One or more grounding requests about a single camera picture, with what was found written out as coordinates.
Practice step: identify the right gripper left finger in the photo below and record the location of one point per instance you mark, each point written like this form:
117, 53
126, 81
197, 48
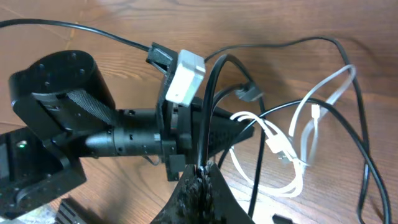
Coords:
182, 206

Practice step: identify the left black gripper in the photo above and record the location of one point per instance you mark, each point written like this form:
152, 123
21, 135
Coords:
179, 128

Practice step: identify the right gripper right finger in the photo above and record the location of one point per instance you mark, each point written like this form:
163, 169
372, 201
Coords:
223, 207

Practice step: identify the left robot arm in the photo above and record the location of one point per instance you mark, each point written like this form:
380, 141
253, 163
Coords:
69, 114

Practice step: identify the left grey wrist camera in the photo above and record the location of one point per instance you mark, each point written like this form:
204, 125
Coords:
187, 79

